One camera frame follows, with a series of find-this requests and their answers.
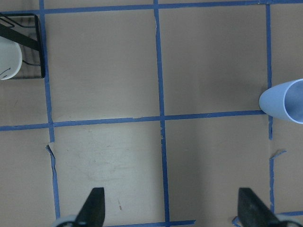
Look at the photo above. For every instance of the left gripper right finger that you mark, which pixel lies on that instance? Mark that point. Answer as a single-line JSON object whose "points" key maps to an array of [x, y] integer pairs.
{"points": [[252, 212]]}

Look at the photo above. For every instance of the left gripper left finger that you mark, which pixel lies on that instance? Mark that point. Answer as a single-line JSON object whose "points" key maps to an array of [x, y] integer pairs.
{"points": [[92, 213]]}

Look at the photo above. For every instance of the light blue plastic cup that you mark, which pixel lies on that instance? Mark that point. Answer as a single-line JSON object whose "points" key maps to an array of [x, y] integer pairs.
{"points": [[284, 101]]}

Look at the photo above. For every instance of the white mug near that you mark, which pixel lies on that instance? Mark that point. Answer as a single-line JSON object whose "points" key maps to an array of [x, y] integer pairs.
{"points": [[10, 58]]}

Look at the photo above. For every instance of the black wire cup rack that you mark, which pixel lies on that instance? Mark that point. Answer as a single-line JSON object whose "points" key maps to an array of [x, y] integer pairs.
{"points": [[25, 29]]}

